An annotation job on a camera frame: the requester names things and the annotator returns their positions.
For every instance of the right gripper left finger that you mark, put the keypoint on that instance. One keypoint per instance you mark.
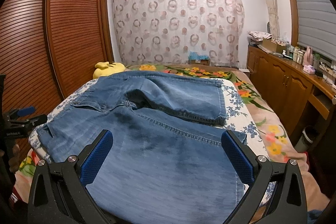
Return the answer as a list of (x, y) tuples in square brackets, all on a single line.
[(58, 191)]

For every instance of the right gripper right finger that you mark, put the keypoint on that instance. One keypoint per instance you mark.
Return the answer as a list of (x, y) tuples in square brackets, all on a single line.
[(288, 201)]

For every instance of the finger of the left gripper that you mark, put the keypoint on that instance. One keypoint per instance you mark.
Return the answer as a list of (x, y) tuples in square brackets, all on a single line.
[(26, 110), (31, 122)]

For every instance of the blue denim jeans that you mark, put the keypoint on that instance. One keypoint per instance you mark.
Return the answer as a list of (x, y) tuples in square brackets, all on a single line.
[(167, 164)]

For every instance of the person's left hand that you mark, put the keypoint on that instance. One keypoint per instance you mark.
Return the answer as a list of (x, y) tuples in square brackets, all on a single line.
[(14, 161)]

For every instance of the colourful floral bed blanket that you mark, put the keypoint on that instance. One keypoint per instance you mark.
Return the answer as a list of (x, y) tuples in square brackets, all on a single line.
[(271, 130)]

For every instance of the yellow pikachu plush toy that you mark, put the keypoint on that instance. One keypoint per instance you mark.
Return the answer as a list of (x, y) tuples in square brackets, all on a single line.
[(105, 69)]

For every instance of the blue floral white quilt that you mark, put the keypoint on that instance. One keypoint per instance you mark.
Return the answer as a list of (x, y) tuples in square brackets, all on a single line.
[(238, 119)]

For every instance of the brown louvered wooden wardrobe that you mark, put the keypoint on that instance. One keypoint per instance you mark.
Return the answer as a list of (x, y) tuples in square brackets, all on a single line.
[(49, 49)]

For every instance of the wooden sideboard cabinet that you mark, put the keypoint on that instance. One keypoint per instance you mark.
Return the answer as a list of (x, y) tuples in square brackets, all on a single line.
[(298, 99)]

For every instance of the pink bottle on sideboard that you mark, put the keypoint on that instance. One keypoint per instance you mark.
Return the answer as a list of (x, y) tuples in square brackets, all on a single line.
[(308, 57)]

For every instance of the cardboard box on sideboard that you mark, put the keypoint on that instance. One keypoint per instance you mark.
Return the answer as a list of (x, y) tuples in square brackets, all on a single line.
[(274, 45)]

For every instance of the circle patterned sheer curtain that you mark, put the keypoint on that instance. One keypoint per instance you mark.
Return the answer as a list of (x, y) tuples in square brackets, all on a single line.
[(166, 31)]

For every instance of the stack of papers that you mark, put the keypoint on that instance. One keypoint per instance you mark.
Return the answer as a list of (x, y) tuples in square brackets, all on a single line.
[(257, 37)]

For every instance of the grey window roller blind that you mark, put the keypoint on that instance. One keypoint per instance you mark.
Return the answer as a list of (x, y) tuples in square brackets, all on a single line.
[(315, 25)]

